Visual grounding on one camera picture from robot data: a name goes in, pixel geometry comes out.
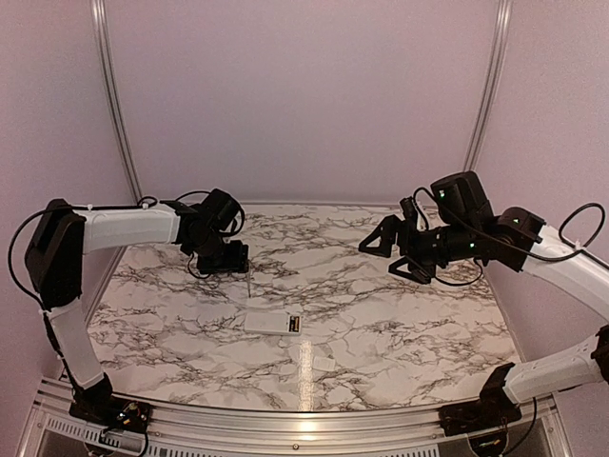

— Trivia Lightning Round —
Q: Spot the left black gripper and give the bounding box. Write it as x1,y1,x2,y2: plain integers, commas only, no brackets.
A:
188,230,249,274

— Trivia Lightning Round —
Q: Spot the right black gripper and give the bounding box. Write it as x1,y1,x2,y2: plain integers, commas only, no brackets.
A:
359,214,481,284

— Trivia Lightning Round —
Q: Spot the white remote control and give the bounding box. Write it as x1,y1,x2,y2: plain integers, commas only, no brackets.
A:
244,312,301,336

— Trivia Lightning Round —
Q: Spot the white battery cover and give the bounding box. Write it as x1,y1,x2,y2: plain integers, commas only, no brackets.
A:
312,357,336,371

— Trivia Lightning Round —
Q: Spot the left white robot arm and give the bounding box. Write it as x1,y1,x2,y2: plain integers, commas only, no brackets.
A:
15,189,249,424

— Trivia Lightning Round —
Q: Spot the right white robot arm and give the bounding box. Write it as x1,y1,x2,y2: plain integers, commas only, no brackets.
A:
359,171,608,427

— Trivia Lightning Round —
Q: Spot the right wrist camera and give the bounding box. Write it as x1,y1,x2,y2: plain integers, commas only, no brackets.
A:
400,196,429,231

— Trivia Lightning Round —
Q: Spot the right aluminium frame post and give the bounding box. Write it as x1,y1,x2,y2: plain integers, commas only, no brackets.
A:
463,0,513,171

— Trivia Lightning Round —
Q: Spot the aluminium frame post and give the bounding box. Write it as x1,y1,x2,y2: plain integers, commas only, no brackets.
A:
463,0,513,171
89,0,147,210

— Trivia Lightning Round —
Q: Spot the front aluminium rail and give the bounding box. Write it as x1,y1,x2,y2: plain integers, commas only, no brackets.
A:
18,379,572,456

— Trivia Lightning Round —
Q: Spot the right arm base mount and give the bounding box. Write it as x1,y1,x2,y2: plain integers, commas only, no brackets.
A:
439,399,522,436

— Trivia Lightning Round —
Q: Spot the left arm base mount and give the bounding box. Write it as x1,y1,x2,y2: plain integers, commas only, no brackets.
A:
69,397,151,433

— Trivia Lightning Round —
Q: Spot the left aluminium frame post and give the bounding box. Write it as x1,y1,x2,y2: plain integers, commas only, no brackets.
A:
89,0,147,210

